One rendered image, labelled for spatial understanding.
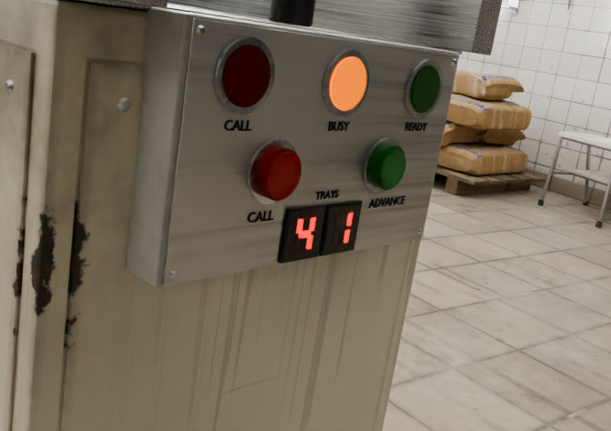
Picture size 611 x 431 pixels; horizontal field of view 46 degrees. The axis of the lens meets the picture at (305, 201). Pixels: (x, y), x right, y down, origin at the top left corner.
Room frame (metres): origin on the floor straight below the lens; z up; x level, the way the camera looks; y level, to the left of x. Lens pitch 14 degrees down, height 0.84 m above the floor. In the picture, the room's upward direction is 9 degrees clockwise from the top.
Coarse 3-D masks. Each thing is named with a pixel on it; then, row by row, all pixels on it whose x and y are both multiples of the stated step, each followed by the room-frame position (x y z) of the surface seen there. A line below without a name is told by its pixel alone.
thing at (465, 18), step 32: (192, 0) 0.75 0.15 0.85; (224, 0) 0.72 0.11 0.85; (256, 0) 0.69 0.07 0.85; (320, 0) 0.64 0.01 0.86; (352, 0) 0.61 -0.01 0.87; (384, 0) 0.59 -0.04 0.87; (416, 0) 0.57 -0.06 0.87; (448, 0) 0.55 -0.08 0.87; (480, 0) 0.53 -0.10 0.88; (352, 32) 0.61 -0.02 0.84; (384, 32) 0.59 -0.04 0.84; (416, 32) 0.56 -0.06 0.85; (448, 32) 0.55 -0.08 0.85; (480, 32) 0.54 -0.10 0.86
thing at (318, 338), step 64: (0, 0) 0.37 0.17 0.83; (64, 0) 0.34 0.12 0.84; (0, 64) 0.36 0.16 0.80; (64, 64) 0.34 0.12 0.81; (128, 64) 0.36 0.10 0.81; (0, 128) 0.36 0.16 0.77; (64, 128) 0.34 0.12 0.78; (128, 128) 0.36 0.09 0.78; (0, 192) 0.36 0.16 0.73; (64, 192) 0.34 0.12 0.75; (128, 192) 0.36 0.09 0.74; (0, 256) 0.36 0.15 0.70; (64, 256) 0.34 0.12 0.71; (384, 256) 0.54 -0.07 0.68; (0, 320) 0.35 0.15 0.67; (64, 320) 0.34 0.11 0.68; (128, 320) 0.37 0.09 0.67; (192, 320) 0.40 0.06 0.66; (256, 320) 0.44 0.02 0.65; (320, 320) 0.49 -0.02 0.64; (384, 320) 0.55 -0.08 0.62; (0, 384) 0.35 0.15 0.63; (64, 384) 0.34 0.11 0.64; (128, 384) 0.37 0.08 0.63; (192, 384) 0.41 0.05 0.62; (256, 384) 0.45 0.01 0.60; (320, 384) 0.50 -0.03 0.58; (384, 384) 0.57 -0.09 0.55
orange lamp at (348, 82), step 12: (348, 60) 0.43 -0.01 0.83; (360, 60) 0.44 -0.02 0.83; (336, 72) 0.42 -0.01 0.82; (348, 72) 0.43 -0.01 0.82; (360, 72) 0.44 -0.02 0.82; (336, 84) 0.42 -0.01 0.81; (348, 84) 0.43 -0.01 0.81; (360, 84) 0.44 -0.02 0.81; (336, 96) 0.43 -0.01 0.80; (348, 96) 0.43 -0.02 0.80; (360, 96) 0.44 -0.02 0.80; (348, 108) 0.43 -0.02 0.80
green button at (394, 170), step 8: (376, 152) 0.46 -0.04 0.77; (384, 152) 0.46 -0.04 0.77; (392, 152) 0.46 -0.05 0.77; (400, 152) 0.47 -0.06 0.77; (376, 160) 0.46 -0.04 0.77; (384, 160) 0.46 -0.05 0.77; (392, 160) 0.46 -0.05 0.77; (400, 160) 0.47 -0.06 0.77; (376, 168) 0.45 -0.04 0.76; (384, 168) 0.46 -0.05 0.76; (392, 168) 0.46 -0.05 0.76; (400, 168) 0.47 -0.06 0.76; (376, 176) 0.46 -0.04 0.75; (384, 176) 0.46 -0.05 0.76; (392, 176) 0.46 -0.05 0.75; (400, 176) 0.47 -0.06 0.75; (376, 184) 0.46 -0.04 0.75; (384, 184) 0.46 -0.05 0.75; (392, 184) 0.47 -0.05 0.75
